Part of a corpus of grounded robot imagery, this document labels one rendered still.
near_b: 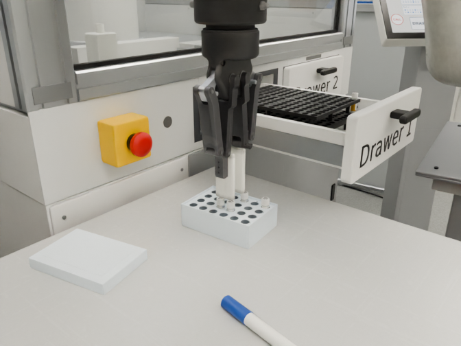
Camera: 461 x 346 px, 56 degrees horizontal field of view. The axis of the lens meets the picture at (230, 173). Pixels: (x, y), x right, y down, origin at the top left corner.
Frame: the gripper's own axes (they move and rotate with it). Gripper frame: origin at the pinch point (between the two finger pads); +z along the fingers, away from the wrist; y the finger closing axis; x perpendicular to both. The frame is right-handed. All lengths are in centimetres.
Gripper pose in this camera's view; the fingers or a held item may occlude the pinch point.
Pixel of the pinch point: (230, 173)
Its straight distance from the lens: 63.6
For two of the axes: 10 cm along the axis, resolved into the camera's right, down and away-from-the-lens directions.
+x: 8.2, 2.2, -5.2
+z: 0.0, 9.2, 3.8
